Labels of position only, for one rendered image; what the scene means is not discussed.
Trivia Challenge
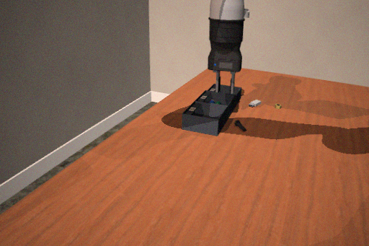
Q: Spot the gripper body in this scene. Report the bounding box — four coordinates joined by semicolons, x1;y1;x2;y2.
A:
208;0;249;72

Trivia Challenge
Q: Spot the dark grey rack of three bins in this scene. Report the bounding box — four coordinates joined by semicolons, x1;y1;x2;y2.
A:
182;84;241;136

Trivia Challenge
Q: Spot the grey usb stick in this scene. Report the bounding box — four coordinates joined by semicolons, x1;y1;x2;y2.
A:
249;100;262;107

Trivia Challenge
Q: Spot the black bolt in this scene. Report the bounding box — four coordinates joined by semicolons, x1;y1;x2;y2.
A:
234;120;246;131

